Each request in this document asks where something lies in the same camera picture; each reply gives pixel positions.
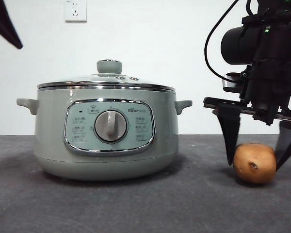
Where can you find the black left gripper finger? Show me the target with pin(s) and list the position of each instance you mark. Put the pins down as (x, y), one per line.
(2, 21)

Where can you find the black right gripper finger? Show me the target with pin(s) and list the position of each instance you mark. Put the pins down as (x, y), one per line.
(230, 131)
(288, 140)

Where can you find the brown potato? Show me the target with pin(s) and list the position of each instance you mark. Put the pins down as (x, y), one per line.
(254, 162)

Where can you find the glass lid with green knob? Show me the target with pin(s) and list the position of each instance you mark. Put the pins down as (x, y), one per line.
(109, 66)

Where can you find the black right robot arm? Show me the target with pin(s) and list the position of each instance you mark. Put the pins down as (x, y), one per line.
(237, 43)

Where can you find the pale green electric cooking pot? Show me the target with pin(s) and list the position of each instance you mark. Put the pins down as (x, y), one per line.
(51, 133)

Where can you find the pale grey camera box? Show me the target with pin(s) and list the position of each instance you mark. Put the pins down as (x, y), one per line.
(230, 81)

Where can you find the white wall socket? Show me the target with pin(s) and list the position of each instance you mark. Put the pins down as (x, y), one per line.
(75, 12)

